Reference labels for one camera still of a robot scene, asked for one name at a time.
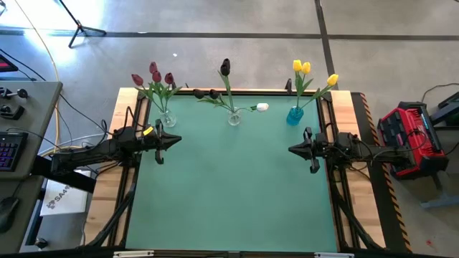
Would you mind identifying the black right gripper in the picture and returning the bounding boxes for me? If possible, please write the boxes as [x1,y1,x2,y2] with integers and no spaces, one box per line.
[288,127,338,174]

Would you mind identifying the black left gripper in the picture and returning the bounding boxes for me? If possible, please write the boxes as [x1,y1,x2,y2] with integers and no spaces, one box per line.
[142,120,182,165]

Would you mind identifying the black artificial tulip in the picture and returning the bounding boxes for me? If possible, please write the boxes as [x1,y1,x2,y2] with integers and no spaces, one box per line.
[192,88,234,112]
[209,89,236,112]
[217,58,237,114]

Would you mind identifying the white artificial tulip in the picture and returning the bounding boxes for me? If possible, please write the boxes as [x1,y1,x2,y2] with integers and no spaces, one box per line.
[235,102,270,114]

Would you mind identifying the yellow artificial tulip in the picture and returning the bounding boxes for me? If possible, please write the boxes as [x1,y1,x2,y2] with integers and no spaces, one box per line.
[292,59,306,110]
[299,73,339,110]
[295,61,315,110]

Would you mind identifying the clear bulbous glass vase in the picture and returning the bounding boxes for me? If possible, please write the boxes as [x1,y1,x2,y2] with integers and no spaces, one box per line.
[158,109,177,128]

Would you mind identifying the blue glass vase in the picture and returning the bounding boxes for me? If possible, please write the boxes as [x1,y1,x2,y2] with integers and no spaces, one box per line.
[285,105,305,127]

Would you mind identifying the clear squat glass vase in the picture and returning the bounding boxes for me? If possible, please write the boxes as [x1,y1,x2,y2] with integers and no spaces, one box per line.
[227,109,242,127]

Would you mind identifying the black mat with hazard stripe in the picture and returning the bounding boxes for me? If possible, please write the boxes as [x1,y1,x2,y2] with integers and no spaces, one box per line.
[350,91,414,254]

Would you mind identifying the red and black toolbox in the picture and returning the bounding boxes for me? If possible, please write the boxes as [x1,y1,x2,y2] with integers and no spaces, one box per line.
[377,101,450,180]

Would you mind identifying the white label strip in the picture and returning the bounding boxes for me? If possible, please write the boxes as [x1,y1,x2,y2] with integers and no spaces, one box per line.
[113,249,156,258]
[314,252,356,258]

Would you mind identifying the white paper sign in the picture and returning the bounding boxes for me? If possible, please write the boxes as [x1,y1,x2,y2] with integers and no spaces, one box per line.
[39,169,93,217]

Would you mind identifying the grey desk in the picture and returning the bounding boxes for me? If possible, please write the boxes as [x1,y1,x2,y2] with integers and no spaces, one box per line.
[0,80,64,255]

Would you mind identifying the black tripod stand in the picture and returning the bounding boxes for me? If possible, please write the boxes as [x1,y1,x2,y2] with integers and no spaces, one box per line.
[57,0,108,49]

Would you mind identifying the black equipment case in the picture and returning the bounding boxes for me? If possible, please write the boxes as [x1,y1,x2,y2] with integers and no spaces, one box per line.
[429,91,459,127]

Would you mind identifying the light blue floor stand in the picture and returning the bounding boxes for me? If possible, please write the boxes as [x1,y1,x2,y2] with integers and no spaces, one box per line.
[420,171,459,209]

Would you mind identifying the black keyboard with lit keys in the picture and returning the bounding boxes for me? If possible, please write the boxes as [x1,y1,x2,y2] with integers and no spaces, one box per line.
[0,130,29,173]

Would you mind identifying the small black desk device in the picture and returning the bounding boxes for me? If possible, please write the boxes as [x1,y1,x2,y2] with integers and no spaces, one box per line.
[0,104,26,121]

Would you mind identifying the black panel with red light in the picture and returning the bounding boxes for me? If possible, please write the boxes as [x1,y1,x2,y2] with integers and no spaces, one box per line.
[0,53,19,75]

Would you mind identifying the black computer mouse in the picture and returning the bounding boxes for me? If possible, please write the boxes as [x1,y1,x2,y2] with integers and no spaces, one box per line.
[0,196,20,234]

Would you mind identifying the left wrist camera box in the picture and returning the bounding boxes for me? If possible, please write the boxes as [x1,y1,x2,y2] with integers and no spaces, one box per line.
[123,125,144,144]

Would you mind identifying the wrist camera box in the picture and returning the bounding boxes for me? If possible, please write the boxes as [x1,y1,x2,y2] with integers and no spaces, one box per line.
[123,125,144,144]
[336,131,358,148]

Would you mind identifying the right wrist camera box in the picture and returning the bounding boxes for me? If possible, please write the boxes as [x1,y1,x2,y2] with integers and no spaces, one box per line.
[336,131,358,148]

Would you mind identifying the black floor cable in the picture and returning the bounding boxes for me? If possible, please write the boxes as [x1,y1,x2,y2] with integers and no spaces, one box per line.
[421,82,459,104]
[0,48,47,82]
[59,92,108,135]

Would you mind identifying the black table frame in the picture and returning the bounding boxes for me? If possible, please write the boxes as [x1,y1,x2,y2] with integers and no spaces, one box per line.
[84,87,387,258]

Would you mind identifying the yellow cable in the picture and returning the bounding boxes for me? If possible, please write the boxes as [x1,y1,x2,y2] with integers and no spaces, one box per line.
[13,0,85,158]

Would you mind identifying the black joystick handle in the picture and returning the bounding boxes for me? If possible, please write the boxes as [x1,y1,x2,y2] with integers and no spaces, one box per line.
[0,87,29,101]

